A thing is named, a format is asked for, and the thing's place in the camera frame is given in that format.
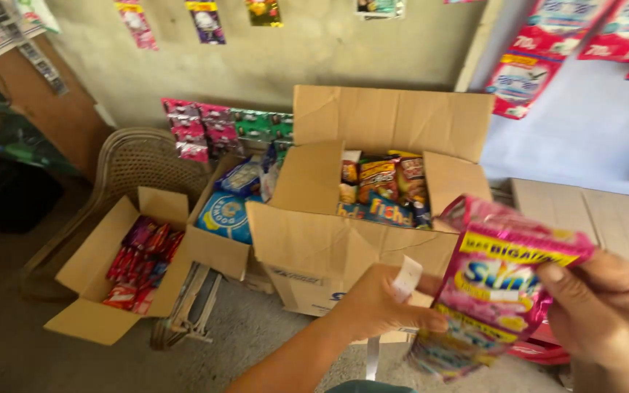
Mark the person's right hand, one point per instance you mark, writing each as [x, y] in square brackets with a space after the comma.
[609, 311]

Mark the person's left hand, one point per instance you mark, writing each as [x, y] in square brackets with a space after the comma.
[374, 305]

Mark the white paper tag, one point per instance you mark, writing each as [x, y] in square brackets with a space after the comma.
[407, 278]

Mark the pink detergent sachet strip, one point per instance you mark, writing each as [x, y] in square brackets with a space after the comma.
[494, 289]

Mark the large open cardboard box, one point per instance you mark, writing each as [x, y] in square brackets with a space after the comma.
[347, 245]

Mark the person's teal clothing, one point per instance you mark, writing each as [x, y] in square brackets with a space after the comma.
[372, 387]

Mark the flat closed cardboard box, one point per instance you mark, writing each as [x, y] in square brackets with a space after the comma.
[593, 218]

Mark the heap of assorted snack packets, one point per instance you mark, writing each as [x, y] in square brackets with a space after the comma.
[385, 188]

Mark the medium cardboard box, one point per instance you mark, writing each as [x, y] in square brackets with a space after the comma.
[216, 251]

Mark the blue round-print biscuit packet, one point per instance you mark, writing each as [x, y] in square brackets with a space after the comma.
[226, 215]

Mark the blue white snack packet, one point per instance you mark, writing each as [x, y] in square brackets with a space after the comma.
[241, 177]

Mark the hanging green sachet strips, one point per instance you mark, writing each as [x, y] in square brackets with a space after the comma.
[262, 128]

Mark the pile of red sachets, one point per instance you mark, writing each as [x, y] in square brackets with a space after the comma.
[140, 265]

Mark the hanging pink sachet strips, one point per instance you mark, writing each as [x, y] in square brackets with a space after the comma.
[200, 128]

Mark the hanging red white sachet strips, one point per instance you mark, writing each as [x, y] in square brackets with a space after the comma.
[560, 49]

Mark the brown wicker chair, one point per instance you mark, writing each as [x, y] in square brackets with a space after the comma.
[140, 164]

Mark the small cardboard box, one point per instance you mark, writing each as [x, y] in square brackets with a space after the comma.
[90, 305]

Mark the hanging teal sachet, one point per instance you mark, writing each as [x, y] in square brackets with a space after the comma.
[379, 6]

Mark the hanging yellow green sachet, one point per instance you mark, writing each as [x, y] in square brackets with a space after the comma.
[264, 12]

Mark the hanging purple sachet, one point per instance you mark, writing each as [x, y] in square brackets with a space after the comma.
[206, 22]

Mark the hanging pink sachet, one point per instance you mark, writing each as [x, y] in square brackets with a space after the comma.
[137, 24]

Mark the brown wooden board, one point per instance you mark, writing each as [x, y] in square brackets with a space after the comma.
[47, 109]

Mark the dark plastic bag heap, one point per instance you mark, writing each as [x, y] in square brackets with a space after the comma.
[3, 142]

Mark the stack of papers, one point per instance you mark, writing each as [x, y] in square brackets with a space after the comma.
[3, 27]

